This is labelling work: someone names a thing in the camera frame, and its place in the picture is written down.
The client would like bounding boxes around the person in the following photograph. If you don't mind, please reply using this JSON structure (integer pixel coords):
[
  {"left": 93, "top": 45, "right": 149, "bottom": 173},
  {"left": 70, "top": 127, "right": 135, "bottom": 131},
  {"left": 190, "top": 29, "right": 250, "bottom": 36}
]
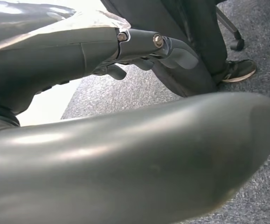
[{"left": 100, "top": 0, "right": 258, "bottom": 98}]

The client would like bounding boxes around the black office chair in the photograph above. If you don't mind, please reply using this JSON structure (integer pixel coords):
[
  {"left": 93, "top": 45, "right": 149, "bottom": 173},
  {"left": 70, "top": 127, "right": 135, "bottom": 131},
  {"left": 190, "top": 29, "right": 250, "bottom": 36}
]
[{"left": 215, "top": 6, "right": 245, "bottom": 52}]

